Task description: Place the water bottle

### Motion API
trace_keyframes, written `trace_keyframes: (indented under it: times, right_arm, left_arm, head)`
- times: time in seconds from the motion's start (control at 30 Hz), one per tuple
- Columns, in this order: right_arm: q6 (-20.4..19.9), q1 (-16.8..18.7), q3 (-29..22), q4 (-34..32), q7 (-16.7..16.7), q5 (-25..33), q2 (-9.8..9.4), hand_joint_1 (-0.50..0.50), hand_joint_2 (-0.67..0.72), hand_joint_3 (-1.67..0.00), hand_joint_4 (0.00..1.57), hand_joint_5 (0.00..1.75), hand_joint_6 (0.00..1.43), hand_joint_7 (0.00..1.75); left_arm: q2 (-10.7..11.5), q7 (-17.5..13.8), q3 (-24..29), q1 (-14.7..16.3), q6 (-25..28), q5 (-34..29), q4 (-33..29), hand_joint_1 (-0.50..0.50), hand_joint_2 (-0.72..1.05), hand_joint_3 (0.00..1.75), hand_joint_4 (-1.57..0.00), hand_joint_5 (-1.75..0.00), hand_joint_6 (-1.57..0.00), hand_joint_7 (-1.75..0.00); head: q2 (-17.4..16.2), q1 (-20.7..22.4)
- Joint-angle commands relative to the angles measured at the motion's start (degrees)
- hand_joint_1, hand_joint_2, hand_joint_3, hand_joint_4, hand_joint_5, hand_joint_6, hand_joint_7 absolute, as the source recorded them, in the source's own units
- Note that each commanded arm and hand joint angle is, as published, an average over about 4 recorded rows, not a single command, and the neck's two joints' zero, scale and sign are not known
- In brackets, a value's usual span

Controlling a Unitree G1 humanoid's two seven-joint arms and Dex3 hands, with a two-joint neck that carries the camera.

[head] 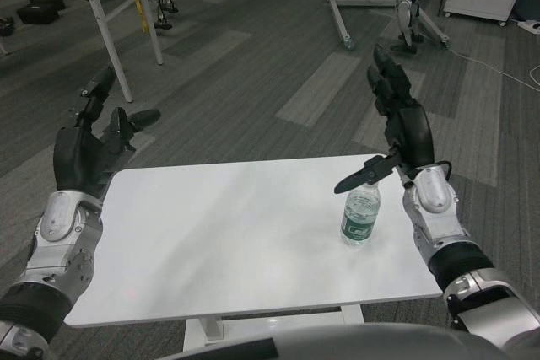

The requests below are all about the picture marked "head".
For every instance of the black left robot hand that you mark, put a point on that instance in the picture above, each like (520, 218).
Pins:
(73, 159)

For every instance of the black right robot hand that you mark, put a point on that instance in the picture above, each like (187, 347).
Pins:
(411, 136)

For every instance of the clear green-label water bottle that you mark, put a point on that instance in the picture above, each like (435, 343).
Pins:
(358, 212)

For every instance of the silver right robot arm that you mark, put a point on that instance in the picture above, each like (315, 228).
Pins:
(432, 191)

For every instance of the silver hanging humanoid robot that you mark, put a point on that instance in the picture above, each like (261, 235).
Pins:
(406, 12)

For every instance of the black shoe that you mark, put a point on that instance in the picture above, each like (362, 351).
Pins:
(6, 27)

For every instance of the black bag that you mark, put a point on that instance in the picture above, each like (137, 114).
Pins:
(38, 12)

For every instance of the white power strip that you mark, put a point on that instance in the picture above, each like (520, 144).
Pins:
(531, 26)

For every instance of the dark round cushion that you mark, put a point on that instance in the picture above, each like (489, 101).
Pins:
(529, 3)

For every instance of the silver robot chest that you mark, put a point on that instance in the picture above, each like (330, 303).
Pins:
(337, 347)

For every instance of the white gantry frame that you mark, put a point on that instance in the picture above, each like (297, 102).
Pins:
(339, 18)

